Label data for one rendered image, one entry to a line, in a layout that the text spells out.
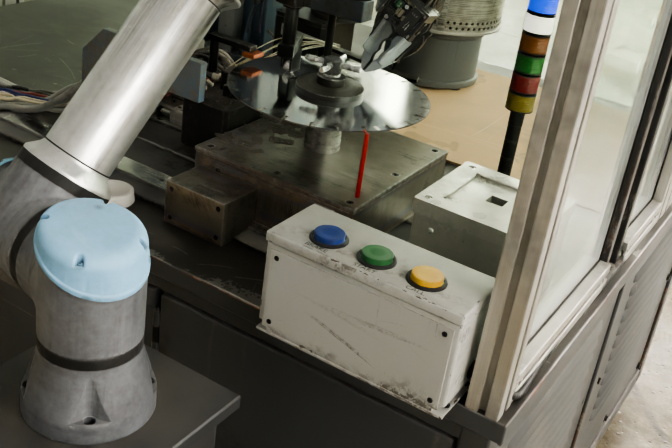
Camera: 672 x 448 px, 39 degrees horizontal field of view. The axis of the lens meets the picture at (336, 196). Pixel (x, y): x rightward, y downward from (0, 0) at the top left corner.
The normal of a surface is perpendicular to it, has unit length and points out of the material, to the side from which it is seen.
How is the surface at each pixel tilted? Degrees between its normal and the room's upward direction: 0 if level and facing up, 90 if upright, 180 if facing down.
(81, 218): 8
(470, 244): 90
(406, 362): 90
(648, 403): 0
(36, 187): 60
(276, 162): 0
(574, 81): 90
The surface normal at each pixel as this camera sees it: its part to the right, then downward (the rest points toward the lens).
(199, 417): 0.14, -0.89
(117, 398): 0.63, 0.14
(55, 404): -0.25, 0.10
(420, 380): -0.53, 0.31
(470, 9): 0.33, 0.46
